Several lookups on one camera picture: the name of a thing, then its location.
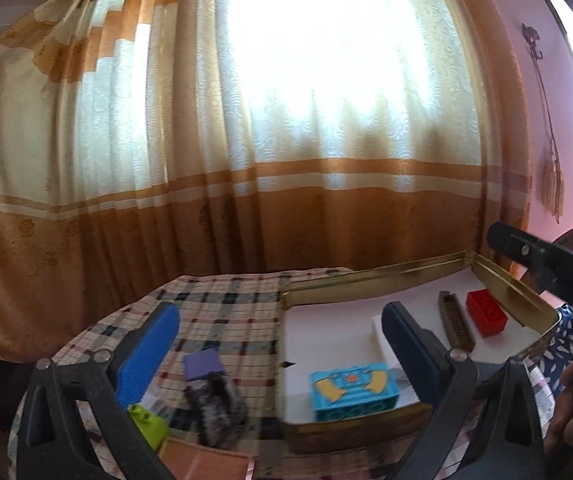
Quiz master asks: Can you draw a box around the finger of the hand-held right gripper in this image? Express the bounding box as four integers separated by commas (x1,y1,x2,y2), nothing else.
487,221,557,288

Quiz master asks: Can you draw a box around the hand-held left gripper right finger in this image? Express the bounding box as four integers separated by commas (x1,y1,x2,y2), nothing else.
381,301,550,480

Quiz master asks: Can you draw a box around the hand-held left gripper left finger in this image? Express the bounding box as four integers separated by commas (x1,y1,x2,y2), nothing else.
14,302,182,480

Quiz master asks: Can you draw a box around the purple block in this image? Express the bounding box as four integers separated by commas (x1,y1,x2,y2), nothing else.
183,351,223,381

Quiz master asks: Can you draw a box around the green toy brick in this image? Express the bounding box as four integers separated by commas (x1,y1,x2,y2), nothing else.
126,402,170,452

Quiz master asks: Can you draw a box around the sequined black hair claw clip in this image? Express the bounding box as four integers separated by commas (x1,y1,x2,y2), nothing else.
185,372,247,448

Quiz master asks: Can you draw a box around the gold tin box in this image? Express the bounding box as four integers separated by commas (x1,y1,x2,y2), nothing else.
277,250,562,453

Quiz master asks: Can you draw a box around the orange block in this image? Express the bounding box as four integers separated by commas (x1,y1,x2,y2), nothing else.
159,436,257,480

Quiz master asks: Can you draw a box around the person's right hand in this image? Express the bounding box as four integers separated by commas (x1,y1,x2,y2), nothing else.
544,360,573,461

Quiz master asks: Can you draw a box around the white power adapter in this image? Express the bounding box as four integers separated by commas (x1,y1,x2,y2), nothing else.
371,314,405,386

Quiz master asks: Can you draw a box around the brown harmonica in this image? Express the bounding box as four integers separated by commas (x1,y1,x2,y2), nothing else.
438,290,476,353

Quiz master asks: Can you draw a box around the blue leaf-print cloth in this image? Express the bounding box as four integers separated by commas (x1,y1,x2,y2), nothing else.
537,305,573,396

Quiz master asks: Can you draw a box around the red toy brick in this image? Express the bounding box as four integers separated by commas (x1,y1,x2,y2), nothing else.
467,289,510,336

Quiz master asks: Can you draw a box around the blue printed toy brick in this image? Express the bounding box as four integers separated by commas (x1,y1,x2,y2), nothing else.
309,361,400,422

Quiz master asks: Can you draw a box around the white paper liner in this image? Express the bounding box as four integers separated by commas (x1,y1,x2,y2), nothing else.
282,267,537,423

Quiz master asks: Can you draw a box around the plaid tablecloth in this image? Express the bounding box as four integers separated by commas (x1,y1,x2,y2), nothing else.
9,267,557,480

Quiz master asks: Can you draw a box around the orange and cream curtain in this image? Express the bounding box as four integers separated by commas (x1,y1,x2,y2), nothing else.
0,0,532,361

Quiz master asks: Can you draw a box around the curtain tieback tassel cord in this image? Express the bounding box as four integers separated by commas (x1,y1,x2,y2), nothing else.
534,55,566,223

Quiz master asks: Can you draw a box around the dark wall hook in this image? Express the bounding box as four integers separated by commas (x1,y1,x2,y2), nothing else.
521,24,543,58

